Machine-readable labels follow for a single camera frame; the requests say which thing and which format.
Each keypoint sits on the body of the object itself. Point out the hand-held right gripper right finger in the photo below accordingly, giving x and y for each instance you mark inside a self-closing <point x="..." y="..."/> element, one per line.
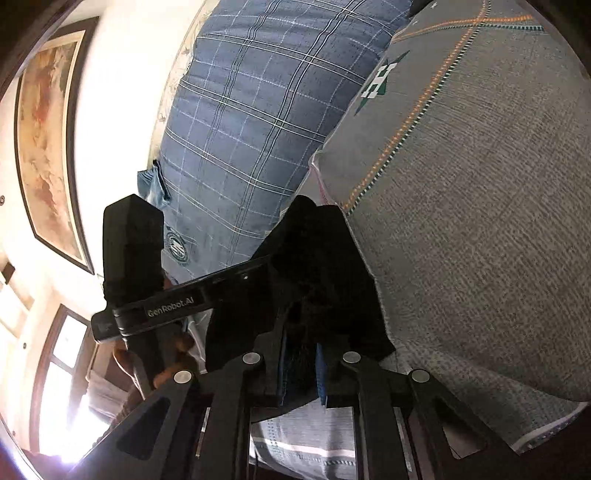
<point x="322" y="378"/>

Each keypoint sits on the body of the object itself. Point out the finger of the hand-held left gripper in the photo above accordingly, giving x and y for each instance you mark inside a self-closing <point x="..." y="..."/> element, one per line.
<point x="244" y="274"/>

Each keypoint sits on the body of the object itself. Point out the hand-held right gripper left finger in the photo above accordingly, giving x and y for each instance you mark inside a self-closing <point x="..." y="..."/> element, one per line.
<point x="284" y="364"/>

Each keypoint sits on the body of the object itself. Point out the black pants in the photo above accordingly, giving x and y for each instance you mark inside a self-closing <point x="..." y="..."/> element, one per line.
<point x="318" y="277"/>

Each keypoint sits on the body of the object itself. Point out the person's left hand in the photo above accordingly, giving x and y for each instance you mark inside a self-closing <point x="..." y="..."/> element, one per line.
<point x="175" y="350"/>

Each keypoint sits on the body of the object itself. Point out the blue denim cloth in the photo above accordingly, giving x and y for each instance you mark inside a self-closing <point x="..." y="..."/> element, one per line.
<point x="152" y="184"/>

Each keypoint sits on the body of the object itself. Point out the bright wooden framed window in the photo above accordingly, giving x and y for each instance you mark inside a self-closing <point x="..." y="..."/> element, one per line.
<point x="60" y="369"/>

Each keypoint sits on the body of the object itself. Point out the grey star print duvet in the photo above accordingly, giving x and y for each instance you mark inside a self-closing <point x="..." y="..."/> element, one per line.
<point x="461" y="230"/>

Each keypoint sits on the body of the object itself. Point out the framed wall painting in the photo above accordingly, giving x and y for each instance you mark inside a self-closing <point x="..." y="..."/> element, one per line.
<point x="46" y="138"/>

